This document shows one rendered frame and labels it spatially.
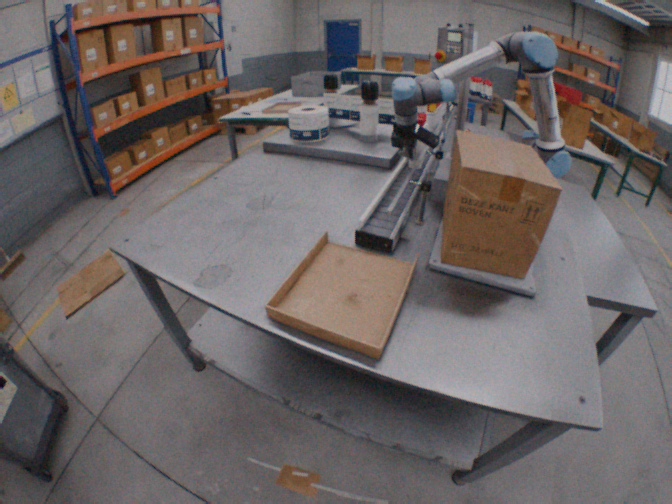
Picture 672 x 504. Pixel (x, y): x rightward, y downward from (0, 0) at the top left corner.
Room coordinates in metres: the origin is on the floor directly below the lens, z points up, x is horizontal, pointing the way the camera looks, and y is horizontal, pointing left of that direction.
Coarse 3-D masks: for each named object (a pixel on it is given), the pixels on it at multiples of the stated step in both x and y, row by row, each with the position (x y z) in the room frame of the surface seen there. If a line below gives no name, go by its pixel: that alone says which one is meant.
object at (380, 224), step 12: (408, 168) 1.08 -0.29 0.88; (396, 180) 0.97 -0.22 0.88; (396, 192) 0.88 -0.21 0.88; (408, 192) 0.88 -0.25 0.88; (384, 204) 0.80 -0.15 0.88; (372, 216) 0.73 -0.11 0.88; (384, 216) 0.73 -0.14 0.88; (396, 216) 0.73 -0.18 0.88; (360, 228) 0.67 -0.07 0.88; (372, 228) 0.67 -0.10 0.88; (384, 228) 0.67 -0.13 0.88
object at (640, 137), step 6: (630, 126) 3.22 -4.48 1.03; (636, 126) 3.23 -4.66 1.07; (642, 126) 3.18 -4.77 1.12; (636, 132) 3.09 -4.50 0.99; (642, 132) 3.16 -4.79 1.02; (648, 132) 2.88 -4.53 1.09; (654, 132) 2.82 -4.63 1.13; (630, 138) 3.21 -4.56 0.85; (636, 138) 3.04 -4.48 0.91; (642, 138) 2.92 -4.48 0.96; (648, 138) 2.88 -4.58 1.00; (636, 144) 2.99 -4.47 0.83; (642, 144) 2.91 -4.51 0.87; (648, 144) 2.86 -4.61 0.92; (648, 150) 2.85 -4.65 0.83
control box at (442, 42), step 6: (438, 30) 1.49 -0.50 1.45; (444, 30) 1.46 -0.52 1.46; (456, 30) 1.40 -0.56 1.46; (462, 30) 1.36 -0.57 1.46; (438, 36) 1.49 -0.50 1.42; (444, 36) 1.46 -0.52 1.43; (462, 36) 1.36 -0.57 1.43; (474, 36) 1.39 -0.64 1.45; (438, 42) 1.49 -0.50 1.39; (444, 42) 1.45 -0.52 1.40; (450, 42) 1.42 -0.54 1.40; (456, 42) 1.39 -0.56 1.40; (462, 42) 1.36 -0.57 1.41; (474, 42) 1.39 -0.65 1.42; (438, 48) 1.49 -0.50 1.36; (444, 48) 1.45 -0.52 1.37; (462, 48) 1.36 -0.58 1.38; (474, 48) 1.39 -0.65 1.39; (444, 54) 1.45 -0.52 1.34; (450, 54) 1.42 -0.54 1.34; (456, 54) 1.39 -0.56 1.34; (462, 54) 1.36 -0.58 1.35; (438, 60) 1.48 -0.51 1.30; (444, 60) 1.45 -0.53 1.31; (450, 60) 1.42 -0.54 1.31
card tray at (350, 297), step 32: (320, 256) 0.61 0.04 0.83; (352, 256) 0.61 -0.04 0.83; (384, 256) 0.61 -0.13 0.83; (416, 256) 0.56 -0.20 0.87; (288, 288) 0.49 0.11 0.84; (320, 288) 0.50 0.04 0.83; (352, 288) 0.49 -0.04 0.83; (384, 288) 0.49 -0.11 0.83; (288, 320) 0.39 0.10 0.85; (320, 320) 0.40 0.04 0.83; (352, 320) 0.40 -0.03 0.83; (384, 320) 0.39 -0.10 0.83
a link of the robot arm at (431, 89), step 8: (424, 80) 0.99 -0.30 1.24; (432, 80) 0.94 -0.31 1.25; (440, 80) 0.92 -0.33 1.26; (448, 80) 0.92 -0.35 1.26; (424, 88) 0.90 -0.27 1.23; (432, 88) 0.90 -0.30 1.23; (440, 88) 0.90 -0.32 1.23; (448, 88) 0.89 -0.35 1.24; (424, 96) 0.89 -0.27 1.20; (432, 96) 0.89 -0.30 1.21; (440, 96) 0.89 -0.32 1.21; (448, 96) 0.89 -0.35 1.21; (424, 104) 0.91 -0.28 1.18
